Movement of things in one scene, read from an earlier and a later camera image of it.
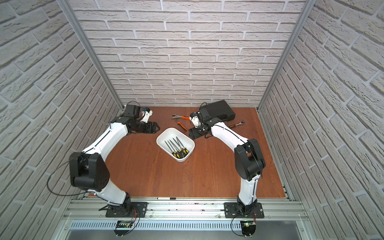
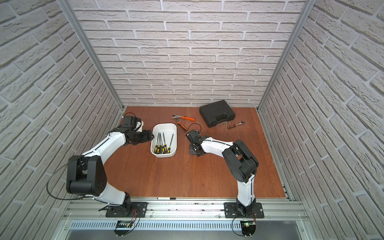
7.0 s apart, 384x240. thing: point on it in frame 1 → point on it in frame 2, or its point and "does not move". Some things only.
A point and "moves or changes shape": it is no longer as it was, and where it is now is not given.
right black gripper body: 198,132 → 192,150
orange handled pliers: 176,117 does not move
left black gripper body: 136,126 → 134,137
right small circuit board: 248,227 does not move
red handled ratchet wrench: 240,123 does not move
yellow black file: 176,152 → 158,147
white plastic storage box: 175,144 moves or changes shape
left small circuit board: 123,227 does not move
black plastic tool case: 220,110 does not move
